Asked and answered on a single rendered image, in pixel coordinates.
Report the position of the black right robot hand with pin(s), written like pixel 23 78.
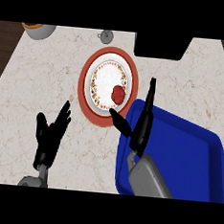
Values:
pixel 143 126

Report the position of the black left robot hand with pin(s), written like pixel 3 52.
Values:
pixel 49 134

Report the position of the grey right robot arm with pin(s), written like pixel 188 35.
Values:
pixel 146 176

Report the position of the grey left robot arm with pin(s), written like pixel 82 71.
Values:
pixel 36 178

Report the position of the blue tray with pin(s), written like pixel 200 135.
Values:
pixel 183 155

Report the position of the white floral-rimmed plate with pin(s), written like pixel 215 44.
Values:
pixel 105 78

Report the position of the red round placemat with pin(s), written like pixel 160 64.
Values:
pixel 85 105

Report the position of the black appliance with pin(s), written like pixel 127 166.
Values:
pixel 161 46

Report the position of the small grey cup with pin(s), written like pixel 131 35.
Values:
pixel 106 36

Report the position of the grey pot with orange contents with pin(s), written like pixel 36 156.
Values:
pixel 39 30

